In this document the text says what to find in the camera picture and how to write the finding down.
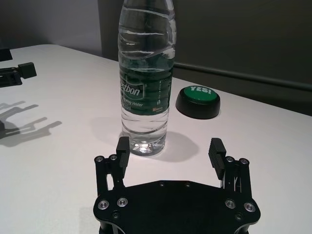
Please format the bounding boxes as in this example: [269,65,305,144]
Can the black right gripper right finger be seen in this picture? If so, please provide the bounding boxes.
[208,137,252,196]

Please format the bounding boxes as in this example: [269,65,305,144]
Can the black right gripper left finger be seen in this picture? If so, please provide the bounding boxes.
[94,136,131,196]

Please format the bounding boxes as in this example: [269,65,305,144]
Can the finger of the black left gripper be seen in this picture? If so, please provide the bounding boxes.
[0,62,38,87]
[0,48,13,62]

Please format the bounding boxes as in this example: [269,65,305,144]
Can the clear water bottle green label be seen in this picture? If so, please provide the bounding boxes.
[117,0,177,157]

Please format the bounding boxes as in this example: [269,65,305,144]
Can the green YES button black base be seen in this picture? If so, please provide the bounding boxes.
[175,85,221,120]

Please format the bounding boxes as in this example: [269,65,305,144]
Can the grey horizontal rail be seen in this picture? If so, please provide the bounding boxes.
[174,61,312,92]

